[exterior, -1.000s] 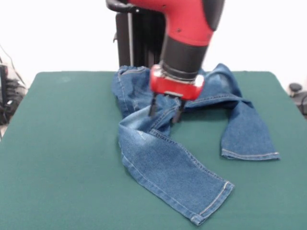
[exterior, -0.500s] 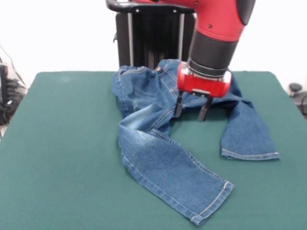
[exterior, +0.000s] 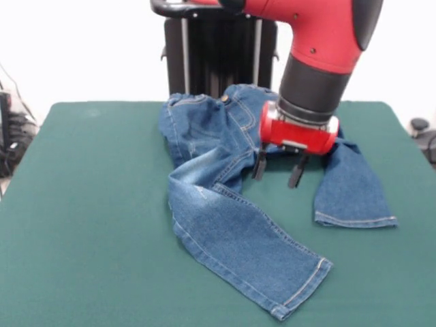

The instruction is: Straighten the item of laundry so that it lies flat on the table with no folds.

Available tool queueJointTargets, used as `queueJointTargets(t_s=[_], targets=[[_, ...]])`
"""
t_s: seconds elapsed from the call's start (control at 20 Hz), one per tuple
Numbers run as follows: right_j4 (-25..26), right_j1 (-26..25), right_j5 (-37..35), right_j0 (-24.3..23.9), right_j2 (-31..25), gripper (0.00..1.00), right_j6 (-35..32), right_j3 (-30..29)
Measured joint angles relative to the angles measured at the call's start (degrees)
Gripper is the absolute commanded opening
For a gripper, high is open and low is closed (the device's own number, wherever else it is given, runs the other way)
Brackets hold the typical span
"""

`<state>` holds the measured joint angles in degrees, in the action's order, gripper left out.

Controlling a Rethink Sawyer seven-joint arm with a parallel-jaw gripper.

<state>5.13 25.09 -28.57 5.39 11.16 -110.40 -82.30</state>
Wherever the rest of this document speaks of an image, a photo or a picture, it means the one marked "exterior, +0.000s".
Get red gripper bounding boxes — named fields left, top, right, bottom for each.
left=251, top=101, right=341, bottom=189

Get blue denim jeans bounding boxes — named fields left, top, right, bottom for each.
left=158, top=84, right=399, bottom=311

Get black round knob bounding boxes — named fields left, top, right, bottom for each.
left=410, top=117, right=431, bottom=132

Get dark green table cloth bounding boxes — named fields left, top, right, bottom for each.
left=0, top=100, right=436, bottom=327

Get black robot pedestal with handle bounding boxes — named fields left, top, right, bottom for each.
left=149, top=0, right=281, bottom=102

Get black cable tangle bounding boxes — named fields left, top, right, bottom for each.
left=0, top=63, right=38, bottom=178

